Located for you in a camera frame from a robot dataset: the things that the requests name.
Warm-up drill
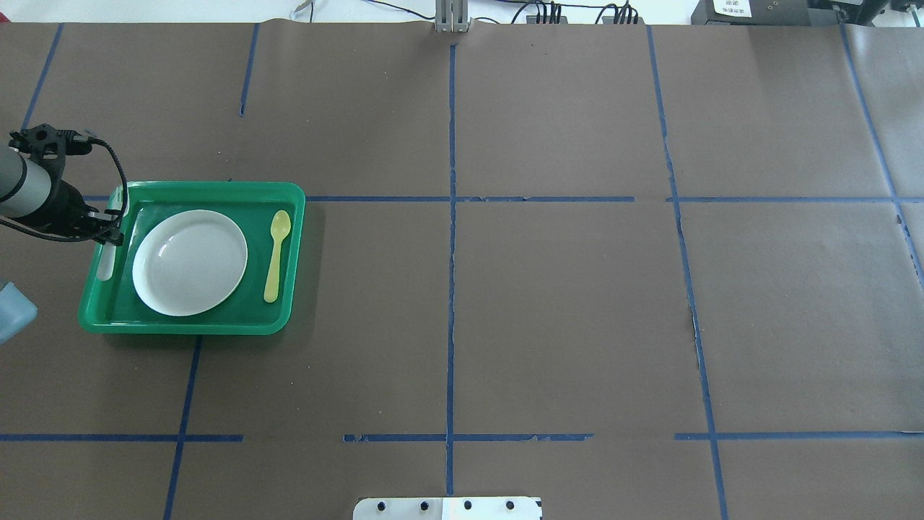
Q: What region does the green plastic tray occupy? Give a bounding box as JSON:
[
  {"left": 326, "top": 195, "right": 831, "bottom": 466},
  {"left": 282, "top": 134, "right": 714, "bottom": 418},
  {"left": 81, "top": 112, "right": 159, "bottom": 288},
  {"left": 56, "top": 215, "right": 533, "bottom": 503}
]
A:
[{"left": 79, "top": 181, "right": 306, "bottom": 335}]

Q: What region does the dark grey control box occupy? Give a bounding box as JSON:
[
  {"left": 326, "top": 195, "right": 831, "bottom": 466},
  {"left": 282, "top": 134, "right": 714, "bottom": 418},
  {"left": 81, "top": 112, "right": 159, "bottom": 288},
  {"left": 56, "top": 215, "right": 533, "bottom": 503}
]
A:
[{"left": 690, "top": 1, "right": 850, "bottom": 27}]

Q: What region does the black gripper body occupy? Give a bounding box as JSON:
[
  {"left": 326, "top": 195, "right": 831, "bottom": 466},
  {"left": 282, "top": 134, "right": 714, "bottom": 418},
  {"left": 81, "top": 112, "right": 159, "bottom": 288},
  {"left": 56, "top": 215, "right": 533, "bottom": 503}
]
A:
[{"left": 16, "top": 173, "right": 95, "bottom": 239}]

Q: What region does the black camera cable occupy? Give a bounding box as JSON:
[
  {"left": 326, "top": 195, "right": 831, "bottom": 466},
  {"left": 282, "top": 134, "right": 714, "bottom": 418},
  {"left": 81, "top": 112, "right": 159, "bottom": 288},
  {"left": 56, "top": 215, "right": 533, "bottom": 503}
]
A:
[{"left": 0, "top": 137, "right": 129, "bottom": 243}]

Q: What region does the yellow plastic spoon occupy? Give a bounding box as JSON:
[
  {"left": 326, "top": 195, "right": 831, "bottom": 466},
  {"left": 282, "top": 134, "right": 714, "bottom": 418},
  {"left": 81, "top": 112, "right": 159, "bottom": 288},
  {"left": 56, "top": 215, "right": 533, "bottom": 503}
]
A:
[{"left": 263, "top": 210, "right": 292, "bottom": 303}]

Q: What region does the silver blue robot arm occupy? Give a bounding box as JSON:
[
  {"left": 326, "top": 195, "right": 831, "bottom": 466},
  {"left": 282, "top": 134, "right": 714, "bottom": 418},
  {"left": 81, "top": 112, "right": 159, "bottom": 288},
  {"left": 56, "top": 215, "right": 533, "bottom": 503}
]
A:
[{"left": 2, "top": 148, "right": 128, "bottom": 246}]

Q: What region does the white round plate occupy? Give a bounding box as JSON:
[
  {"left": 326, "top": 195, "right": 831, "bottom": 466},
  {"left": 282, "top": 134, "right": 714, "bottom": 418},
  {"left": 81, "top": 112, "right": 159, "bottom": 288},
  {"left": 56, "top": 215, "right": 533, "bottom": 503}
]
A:
[{"left": 131, "top": 209, "right": 248, "bottom": 317}]

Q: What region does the grey aluminium frame post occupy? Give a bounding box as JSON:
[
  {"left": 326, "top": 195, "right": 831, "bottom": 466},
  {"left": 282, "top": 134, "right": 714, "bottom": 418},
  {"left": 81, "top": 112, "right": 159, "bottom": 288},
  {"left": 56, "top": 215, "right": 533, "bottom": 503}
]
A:
[{"left": 433, "top": 0, "right": 472, "bottom": 33}]

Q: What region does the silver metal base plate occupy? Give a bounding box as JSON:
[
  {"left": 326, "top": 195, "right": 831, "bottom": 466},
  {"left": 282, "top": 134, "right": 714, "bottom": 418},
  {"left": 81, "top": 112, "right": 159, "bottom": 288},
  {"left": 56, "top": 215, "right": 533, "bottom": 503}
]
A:
[{"left": 352, "top": 496, "right": 544, "bottom": 519}]

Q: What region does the pale mint plastic fork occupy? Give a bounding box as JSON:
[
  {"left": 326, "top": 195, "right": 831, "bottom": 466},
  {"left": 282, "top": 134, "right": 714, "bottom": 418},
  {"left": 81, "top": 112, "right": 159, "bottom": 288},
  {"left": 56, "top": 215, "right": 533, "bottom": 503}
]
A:
[{"left": 95, "top": 187, "right": 124, "bottom": 281}]

